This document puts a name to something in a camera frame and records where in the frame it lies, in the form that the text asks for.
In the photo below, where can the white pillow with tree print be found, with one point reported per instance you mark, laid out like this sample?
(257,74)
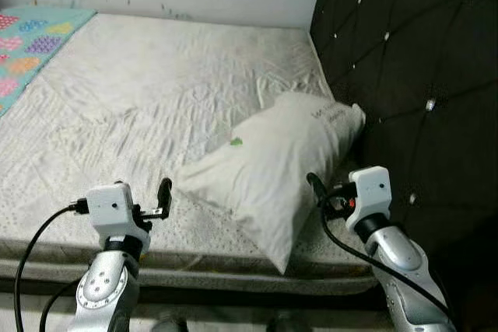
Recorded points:
(272,169)

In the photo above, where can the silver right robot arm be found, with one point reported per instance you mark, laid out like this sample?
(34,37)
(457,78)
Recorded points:
(397,258)

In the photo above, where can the white quilted mattress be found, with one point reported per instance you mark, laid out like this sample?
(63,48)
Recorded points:
(156,91)

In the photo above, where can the dark bed base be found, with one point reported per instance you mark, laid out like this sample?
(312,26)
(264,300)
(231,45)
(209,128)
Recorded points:
(233,299)

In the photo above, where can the dark tufted headboard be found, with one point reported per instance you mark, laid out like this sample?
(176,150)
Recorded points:
(420,75)

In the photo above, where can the teal blanket with colourful shapes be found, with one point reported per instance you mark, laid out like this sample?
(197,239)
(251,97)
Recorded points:
(31,52)

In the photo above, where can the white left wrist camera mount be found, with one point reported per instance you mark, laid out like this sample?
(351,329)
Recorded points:
(109,206)

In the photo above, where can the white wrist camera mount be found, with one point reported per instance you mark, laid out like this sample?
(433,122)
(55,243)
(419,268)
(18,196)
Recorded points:
(109,206)
(372,188)

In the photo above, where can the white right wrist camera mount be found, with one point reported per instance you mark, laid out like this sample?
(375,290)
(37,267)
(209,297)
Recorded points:
(372,188)

